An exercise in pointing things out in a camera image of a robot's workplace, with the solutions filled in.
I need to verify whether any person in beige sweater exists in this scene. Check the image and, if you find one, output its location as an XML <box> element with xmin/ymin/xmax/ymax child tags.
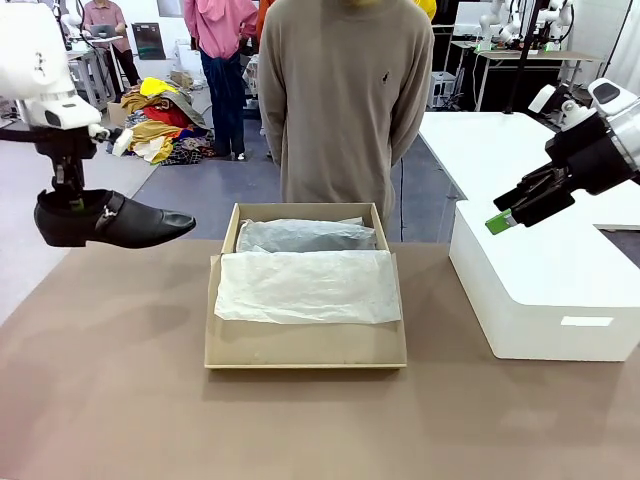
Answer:
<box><xmin>257</xmin><ymin>0</ymin><xmax>436</xmax><ymax>232</ymax></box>

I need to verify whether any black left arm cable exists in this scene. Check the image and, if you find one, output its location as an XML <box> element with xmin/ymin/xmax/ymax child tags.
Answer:
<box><xmin>0</xmin><ymin>127</ymin><xmax>56</xmax><ymax>145</ymax></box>

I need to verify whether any white cabinet box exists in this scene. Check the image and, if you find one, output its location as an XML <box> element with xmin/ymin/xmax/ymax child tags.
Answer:
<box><xmin>429</xmin><ymin>70</ymin><xmax>459</xmax><ymax>109</ymax></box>

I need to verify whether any white box platform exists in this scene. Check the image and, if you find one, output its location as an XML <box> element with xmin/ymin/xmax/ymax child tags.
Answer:
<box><xmin>448</xmin><ymin>199</ymin><xmax>640</xmax><ymax>362</ymax></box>

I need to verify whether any seated person with laptop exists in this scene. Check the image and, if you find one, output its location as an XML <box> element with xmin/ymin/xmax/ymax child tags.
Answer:
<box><xmin>81</xmin><ymin>0</ymin><xmax>142</xmax><ymax>91</ymax></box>

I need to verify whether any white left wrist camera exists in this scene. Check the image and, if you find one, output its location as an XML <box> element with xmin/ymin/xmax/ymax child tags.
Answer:
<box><xmin>89</xmin><ymin>125</ymin><xmax>135</xmax><ymax>157</ymax></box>

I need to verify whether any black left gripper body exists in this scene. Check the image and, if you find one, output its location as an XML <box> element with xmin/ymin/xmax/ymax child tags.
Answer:
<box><xmin>34</xmin><ymin>127</ymin><xmax>97</xmax><ymax>176</ymax></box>

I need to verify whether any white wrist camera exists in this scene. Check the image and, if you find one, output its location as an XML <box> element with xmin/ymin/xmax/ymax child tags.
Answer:
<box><xmin>527</xmin><ymin>82</ymin><xmax>601</xmax><ymax>134</ymax></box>
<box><xmin>89</xmin><ymin>125</ymin><xmax>135</xmax><ymax>157</ymax></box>

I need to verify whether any brown top background table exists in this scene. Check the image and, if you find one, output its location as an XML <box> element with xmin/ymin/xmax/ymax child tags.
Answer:
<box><xmin>449</xmin><ymin>40</ymin><xmax>606</xmax><ymax>114</ymax></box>

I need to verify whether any person in pink shirt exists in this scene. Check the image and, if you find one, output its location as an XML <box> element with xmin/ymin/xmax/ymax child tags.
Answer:
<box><xmin>183</xmin><ymin>0</ymin><xmax>261</xmax><ymax>162</ymax></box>

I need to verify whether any black leather dress shoe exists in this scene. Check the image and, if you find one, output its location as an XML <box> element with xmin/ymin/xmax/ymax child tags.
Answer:
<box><xmin>33</xmin><ymin>188</ymin><xmax>197</xmax><ymax>250</ymax></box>

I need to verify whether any brown cardboard shoe box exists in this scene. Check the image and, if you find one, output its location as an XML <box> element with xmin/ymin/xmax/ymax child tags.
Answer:
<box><xmin>203</xmin><ymin>201</ymin><xmax>409</xmax><ymax>371</ymax></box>

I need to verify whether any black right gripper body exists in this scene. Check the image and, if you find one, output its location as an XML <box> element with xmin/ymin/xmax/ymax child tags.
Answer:
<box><xmin>544</xmin><ymin>113</ymin><xmax>640</xmax><ymax>197</ymax></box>

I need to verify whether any person in orange top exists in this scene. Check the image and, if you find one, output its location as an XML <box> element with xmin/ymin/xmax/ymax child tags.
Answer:
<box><xmin>257</xmin><ymin>0</ymin><xmax>275</xmax><ymax>39</ymax></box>

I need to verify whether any grey laptop desk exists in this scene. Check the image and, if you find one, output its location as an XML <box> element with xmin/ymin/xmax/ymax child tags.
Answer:
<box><xmin>64</xmin><ymin>34</ymin><xmax>126</xmax><ymax>119</ymax></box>

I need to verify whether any colourful clothes pile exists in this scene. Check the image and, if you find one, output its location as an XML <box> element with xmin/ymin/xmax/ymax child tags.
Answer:
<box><xmin>119</xmin><ymin>77</ymin><xmax>211</xmax><ymax>166</ymax></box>

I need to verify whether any black stand pole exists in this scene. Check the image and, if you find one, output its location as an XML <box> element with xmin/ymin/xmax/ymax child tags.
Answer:
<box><xmin>502</xmin><ymin>0</ymin><xmax>544</xmax><ymax>116</ymax></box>

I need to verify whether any black crate with green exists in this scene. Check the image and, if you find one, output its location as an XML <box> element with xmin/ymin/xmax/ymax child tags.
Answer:
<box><xmin>130</xmin><ymin>22</ymin><xmax>166</xmax><ymax>61</ymax></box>

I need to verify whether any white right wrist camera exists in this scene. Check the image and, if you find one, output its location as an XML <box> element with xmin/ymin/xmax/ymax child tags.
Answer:
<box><xmin>527</xmin><ymin>82</ymin><xmax>601</xmax><ymax>134</ymax></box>

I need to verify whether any white tissue paper sheet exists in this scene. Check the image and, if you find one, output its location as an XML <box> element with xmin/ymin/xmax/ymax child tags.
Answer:
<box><xmin>213</xmin><ymin>215</ymin><xmax>403</xmax><ymax>325</ymax></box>

